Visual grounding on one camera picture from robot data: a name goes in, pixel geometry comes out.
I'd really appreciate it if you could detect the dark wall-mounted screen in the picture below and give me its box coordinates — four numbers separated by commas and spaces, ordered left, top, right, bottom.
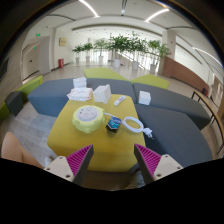
0, 57, 10, 82

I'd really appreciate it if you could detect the round yellow-green power strip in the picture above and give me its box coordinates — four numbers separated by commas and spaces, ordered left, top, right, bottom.
71, 104, 107, 135

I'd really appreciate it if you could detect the white tube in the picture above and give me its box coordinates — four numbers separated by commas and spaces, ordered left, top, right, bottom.
113, 95, 128, 107

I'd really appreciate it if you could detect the small white cube box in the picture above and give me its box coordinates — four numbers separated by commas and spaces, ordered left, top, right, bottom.
137, 90, 152, 107

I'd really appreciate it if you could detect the group of potted plants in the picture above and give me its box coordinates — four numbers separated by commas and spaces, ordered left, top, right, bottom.
71, 31, 172, 75

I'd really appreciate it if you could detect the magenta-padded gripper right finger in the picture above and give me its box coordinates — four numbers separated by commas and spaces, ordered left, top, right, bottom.
133, 142, 184, 186

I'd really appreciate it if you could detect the yellow-green ottoman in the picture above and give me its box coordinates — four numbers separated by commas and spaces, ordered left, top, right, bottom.
82, 67, 130, 82
130, 73, 171, 91

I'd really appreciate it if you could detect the dark grey ottoman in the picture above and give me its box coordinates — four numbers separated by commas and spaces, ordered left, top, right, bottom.
3, 90, 25, 117

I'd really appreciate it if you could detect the long grey sofa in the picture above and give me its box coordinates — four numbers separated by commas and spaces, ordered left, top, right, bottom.
27, 77, 138, 118

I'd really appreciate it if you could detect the wet wipes pack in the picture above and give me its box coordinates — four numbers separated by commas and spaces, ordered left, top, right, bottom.
66, 86, 94, 102

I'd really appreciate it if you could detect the framed wall picture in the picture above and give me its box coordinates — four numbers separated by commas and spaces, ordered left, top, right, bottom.
58, 37, 68, 48

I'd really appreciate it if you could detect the white power cable with plug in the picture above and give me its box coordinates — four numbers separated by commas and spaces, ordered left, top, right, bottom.
103, 112, 155, 140

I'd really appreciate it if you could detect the group of ceiling strip lights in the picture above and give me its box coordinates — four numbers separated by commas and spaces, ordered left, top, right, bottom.
77, 0, 222, 65

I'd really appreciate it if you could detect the green sofa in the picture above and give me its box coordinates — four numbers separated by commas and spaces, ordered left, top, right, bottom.
0, 74, 44, 121

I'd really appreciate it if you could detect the person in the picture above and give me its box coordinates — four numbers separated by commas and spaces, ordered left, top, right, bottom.
0, 131, 58, 170

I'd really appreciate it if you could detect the black charger with blue label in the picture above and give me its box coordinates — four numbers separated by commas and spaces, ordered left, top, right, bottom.
105, 116, 123, 134

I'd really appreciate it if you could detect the white tissue pack stack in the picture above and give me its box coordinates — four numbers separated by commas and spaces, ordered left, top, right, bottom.
72, 76, 88, 90

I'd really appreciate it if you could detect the wooden bench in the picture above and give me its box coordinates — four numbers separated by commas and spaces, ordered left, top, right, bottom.
191, 89, 224, 155

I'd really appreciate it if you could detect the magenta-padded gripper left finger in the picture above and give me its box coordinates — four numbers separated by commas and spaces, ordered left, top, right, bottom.
43, 143, 95, 187

